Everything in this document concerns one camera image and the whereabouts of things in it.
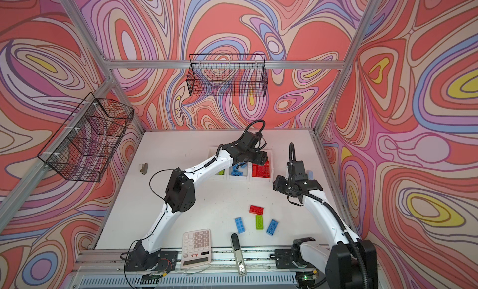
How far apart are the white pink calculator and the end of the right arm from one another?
37cm

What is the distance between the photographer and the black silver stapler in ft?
2.31

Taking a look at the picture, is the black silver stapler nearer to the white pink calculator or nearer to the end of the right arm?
the white pink calculator
